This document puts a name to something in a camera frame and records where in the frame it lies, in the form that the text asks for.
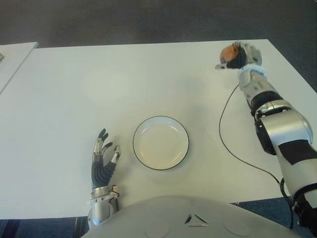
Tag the white plate with black rim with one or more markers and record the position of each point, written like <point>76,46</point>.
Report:
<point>161,143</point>

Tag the grey robot torso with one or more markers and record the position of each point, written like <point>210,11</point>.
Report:
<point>173,218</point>

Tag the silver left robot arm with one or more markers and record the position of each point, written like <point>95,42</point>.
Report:
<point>100,208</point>

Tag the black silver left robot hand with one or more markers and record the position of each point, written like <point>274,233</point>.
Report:
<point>101,173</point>

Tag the red yellow apple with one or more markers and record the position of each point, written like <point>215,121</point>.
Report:
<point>229,53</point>

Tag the white side table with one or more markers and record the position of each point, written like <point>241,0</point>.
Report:
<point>13,62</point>

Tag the grey table leg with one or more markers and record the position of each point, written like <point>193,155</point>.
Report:
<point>80,225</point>

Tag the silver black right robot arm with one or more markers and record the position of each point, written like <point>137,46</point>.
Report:
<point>280,129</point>

